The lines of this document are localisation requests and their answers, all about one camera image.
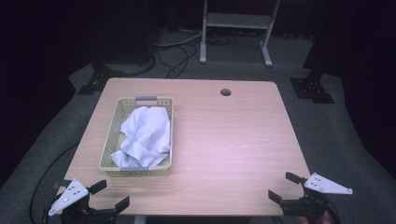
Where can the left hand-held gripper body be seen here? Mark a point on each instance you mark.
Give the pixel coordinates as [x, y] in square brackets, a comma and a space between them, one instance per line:
[71, 193]

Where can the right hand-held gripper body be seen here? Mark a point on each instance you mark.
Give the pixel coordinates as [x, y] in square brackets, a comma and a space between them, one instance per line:
[323, 185]

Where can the beige plastic basket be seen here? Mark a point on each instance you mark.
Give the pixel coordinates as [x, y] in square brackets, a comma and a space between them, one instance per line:
[114, 138]

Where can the white cloth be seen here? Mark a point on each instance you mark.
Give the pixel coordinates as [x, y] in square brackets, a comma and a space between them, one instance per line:
[146, 133]

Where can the person's right hand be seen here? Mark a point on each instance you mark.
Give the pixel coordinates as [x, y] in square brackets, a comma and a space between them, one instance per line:
[327, 219]

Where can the grey tab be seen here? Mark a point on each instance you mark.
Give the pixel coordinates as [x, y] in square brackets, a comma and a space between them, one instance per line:
[60, 184]

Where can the black stand base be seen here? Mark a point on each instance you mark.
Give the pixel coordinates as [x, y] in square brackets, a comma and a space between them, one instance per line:
[311, 88]
[99, 81]

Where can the white metal stand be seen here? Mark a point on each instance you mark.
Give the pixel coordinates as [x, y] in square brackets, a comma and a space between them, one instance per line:
[236, 20]

